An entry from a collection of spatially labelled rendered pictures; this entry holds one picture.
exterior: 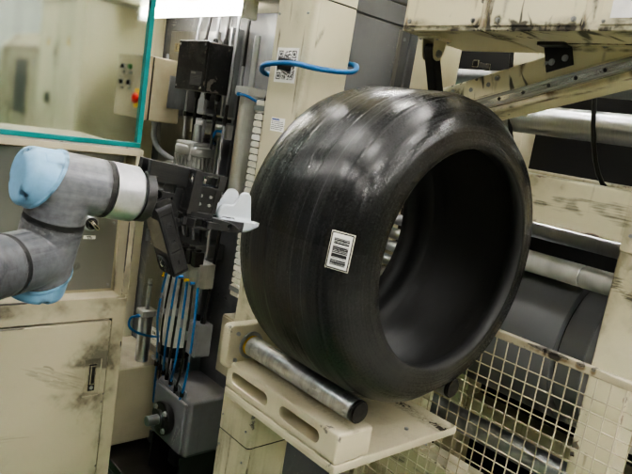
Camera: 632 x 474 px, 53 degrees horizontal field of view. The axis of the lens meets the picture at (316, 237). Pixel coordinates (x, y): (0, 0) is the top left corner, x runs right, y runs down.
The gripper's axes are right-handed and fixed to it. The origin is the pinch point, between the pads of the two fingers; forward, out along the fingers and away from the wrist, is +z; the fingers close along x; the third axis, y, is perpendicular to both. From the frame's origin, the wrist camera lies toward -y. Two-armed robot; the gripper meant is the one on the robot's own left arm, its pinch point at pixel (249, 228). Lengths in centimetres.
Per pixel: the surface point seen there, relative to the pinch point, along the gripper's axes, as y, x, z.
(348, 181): 10.7, -8.3, 10.4
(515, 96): 38, 1, 65
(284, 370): -28.8, 11.3, 25.4
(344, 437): -33.6, -8.4, 25.1
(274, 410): -36.7, 10.0, 24.1
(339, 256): -0.8, -10.9, 9.9
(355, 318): -10.3, -12.2, 15.5
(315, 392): -29.4, 1.5, 25.4
